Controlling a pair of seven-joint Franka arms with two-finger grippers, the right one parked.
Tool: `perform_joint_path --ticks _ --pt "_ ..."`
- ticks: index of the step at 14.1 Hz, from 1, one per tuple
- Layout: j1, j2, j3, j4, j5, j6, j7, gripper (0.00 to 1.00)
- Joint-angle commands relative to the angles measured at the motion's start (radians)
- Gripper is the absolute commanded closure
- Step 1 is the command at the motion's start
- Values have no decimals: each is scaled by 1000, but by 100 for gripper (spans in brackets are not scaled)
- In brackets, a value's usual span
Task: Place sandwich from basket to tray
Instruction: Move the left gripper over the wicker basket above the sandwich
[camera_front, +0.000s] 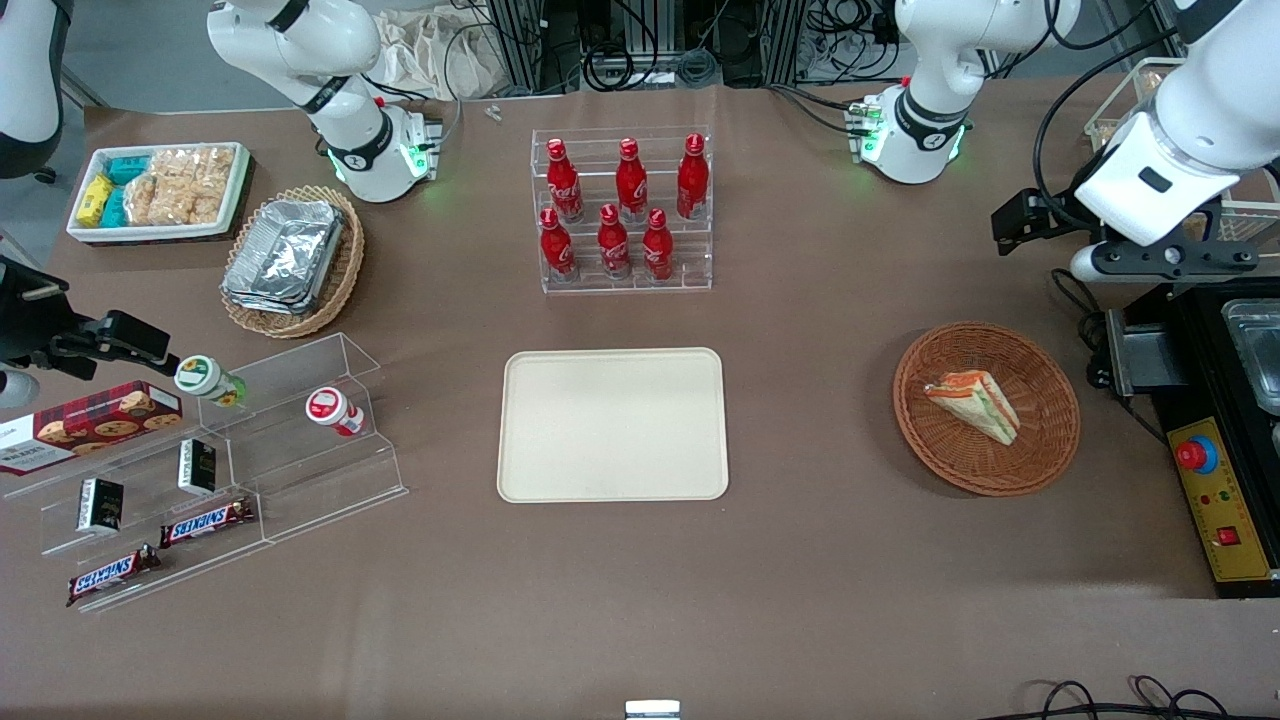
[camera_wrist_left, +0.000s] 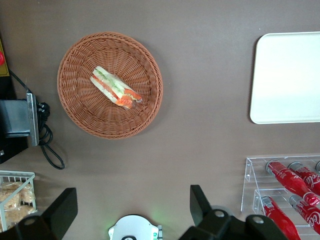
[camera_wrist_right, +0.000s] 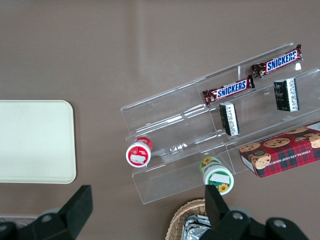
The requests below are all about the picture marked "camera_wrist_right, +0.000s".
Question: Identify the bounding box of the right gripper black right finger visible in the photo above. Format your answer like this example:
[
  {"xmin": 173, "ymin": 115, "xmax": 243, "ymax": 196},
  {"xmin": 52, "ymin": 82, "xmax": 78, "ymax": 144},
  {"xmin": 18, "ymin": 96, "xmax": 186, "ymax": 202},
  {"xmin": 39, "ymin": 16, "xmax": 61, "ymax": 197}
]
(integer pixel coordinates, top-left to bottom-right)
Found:
[{"xmin": 199, "ymin": 185, "xmax": 270, "ymax": 240}]

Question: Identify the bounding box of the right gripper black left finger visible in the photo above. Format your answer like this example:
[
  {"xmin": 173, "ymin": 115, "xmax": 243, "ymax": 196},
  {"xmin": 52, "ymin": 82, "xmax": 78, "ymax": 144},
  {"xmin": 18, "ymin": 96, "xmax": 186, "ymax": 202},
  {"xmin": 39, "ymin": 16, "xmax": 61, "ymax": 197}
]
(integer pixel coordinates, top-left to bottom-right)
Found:
[{"xmin": 24, "ymin": 184, "xmax": 94, "ymax": 240}]

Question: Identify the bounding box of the wicker basket with foil containers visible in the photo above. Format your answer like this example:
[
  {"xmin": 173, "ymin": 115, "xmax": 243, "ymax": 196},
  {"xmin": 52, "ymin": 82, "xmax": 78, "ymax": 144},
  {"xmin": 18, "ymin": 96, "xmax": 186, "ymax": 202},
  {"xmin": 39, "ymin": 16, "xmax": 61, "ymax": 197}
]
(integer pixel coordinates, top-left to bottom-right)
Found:
[{"xmin": 165, "ymin": 198, "xmax": 213, "ymax": 240}]

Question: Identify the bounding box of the cream plastic tray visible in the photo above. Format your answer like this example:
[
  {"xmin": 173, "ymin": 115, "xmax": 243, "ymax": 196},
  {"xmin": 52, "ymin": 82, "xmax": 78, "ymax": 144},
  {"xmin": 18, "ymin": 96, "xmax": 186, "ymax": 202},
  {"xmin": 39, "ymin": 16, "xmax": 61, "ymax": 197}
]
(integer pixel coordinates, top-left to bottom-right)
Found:
[{"xmin": 0, "ymin": 99, "xmax": 77, "ymax": 185}]

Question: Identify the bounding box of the silver foil container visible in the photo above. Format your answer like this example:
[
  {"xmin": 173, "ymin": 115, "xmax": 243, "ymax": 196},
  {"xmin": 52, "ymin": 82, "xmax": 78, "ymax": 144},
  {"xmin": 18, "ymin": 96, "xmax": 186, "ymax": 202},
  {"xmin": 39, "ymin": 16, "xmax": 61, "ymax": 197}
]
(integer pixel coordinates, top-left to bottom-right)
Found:
[{"xmin": 183, "ymin": 213, "xmax": 213, "ymax": 240}]

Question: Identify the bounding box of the green sunflower lidded cup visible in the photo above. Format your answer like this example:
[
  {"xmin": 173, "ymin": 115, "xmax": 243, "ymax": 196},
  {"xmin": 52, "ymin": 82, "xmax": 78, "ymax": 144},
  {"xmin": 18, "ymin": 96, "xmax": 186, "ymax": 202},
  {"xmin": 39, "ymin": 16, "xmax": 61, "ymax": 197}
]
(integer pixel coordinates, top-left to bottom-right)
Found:
[{"xmin": 199, "ymin": 156, "xmax": 235, "ymax": 195}]

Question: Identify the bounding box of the red tartan cookie box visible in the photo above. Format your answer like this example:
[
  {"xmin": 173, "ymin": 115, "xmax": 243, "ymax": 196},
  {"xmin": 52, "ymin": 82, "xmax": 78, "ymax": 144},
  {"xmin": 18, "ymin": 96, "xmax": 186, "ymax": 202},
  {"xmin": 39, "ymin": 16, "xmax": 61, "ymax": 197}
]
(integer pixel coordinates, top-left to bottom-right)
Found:
[{"xmin": 238, "ymin": 121, "xmax": 320, "ymax": 179}]

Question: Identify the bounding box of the red lidded cup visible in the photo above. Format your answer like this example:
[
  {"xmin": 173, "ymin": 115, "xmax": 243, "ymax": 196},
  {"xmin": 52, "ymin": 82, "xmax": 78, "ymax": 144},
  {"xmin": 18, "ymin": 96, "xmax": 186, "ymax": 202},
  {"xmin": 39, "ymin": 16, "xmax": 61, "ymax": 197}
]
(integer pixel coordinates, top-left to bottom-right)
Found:
[{"xmin": 125, "ymin": 136, "xmax": 154, "ymax": 168}]

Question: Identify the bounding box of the clear acrylic tiered shelf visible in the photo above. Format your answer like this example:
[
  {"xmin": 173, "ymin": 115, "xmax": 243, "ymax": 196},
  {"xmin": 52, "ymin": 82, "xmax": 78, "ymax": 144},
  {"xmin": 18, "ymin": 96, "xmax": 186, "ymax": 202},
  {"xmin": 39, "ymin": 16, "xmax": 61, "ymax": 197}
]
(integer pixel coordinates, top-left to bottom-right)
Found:
[{"xmin": 119, "ymin": 41, "xmax": 320, "ymax": 206}]

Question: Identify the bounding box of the small black white box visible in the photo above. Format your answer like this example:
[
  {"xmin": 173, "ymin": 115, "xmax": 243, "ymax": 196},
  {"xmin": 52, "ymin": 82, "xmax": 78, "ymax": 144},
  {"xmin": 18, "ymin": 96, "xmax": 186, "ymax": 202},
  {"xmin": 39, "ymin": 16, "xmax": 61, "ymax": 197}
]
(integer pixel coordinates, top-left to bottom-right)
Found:
[
  {"xmin": 273, "ymin": 77, "xmax": 301, "ymax": 113},
  {"xmin": 218, "ymin": 101, "xmax": 240, "ymax": 137}
]

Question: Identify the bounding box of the Snickers chocolate bar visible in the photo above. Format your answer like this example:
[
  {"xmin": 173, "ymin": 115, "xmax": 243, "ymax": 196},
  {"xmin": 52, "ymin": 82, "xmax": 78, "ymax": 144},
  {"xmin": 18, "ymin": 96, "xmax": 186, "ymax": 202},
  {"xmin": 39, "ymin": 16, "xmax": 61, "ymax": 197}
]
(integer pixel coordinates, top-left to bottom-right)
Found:
[
  {"xmin": 201, "ymin": 74, "xmax": 256, "ymax": 106},
  {"xmin": 250, "ymin": 43, "xmax": 304, "ymax": 79}
]

